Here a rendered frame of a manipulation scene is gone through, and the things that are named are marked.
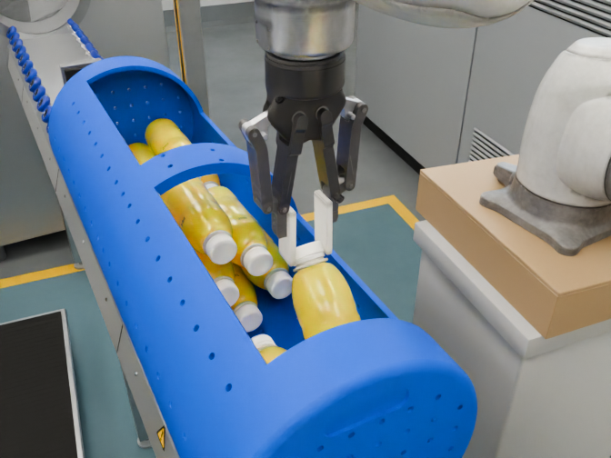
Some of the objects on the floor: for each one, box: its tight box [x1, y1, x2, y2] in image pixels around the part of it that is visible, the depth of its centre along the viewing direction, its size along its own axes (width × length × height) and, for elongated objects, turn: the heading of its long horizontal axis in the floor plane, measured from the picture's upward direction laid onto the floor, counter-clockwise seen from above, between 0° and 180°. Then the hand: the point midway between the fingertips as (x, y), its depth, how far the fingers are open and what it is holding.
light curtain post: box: [173, 0, 210, 119], centre depth 194 cm, size 6×6×170 cm
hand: (305, 228), depth 70 cm, fingers closed on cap, 4 cm apart
